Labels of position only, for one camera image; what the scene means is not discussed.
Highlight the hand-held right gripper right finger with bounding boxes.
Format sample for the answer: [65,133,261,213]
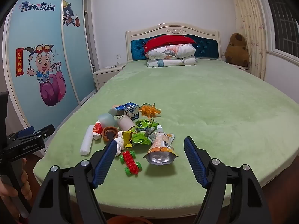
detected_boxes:
[184,136,272,224]

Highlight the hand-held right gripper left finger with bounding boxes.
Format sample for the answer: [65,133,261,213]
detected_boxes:
[29,139,118,224]

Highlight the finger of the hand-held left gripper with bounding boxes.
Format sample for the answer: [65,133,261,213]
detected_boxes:
[17,124,56,143]
[16,126,36,138]

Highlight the white tissue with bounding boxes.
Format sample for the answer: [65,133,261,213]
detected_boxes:
[114,132,127,157]

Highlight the red and green toy car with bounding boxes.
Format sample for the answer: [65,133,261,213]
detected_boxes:
[119,150,143,176]

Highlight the white foam roll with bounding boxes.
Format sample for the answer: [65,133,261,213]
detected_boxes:
[80,125,94,156]

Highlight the yellow wrapper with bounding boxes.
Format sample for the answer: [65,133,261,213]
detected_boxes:
[121,131,133,148]

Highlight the red and white wrapper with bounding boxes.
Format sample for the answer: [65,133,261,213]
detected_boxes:
[93,121,104,141]

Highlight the orange drink pouch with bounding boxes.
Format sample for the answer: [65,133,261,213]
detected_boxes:
[143,125,179,166]

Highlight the green snack packet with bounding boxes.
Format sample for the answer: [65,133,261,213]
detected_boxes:
[131,119,159,146]

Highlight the person's left hand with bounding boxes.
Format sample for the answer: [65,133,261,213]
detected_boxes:
[0,158,33,218]

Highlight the light blue plastic cup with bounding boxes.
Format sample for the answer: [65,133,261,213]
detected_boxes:
[98,113,115,127]

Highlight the blue snack packet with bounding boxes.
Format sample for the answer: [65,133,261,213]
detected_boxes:
[114,102,140,119]

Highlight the green bed blanket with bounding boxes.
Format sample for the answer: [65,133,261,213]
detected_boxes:
[33,62,299,211]

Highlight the orange snack packet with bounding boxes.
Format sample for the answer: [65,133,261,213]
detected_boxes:
[138,103,162,118]

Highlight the cartoon wardrobe doors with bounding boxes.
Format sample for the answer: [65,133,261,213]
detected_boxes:
[5,0,98,143]

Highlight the cream nightstand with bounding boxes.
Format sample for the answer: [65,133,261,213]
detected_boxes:
[93,65,127,90]

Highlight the folded floral quilt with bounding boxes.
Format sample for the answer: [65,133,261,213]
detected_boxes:
[147,56,197,68]

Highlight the white patterned pillow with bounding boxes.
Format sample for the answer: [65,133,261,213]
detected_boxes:
[147,44,196,60]

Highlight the cream headboard with blue padding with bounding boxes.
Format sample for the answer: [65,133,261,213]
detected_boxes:
[125,23,221,62]

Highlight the brown plush bear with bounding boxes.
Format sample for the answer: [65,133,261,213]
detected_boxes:
[224,33,250,67]

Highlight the red pillow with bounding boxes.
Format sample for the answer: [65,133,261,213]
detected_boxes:
[144,35,197,53]

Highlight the cream floral curtain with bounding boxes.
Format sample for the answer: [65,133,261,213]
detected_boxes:
[230,0,268,80]

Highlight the window with grille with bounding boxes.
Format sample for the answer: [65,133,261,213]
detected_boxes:
[262,0,299,57]

